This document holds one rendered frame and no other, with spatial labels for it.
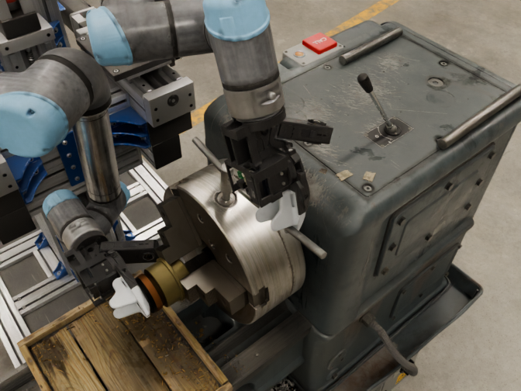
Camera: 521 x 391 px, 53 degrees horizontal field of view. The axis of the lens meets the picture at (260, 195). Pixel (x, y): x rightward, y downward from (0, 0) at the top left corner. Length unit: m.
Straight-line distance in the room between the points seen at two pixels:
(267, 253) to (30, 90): 0.47
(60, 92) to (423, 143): 0.66
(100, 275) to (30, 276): 1.23
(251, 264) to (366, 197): 0.23
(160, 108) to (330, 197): 0.62
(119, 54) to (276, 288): 0.50
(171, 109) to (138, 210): 0.98
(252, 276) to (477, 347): 1.53
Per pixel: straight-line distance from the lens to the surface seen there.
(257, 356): 1.19
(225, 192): 0.91
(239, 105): 0.67
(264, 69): 0.65
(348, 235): 0.92
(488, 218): 2.77
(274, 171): 0.70
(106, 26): 0.73
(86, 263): 1.05
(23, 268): 2.28
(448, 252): 1.52
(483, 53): 3.94
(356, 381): 1.54
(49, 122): 0.91
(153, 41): 0.72
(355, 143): 1.04
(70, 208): 1.14
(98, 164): 1.17
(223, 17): 0.63
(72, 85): 0.95
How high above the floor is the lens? 1.93
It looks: 47 degrees down
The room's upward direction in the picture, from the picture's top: 1 degrees clockwise
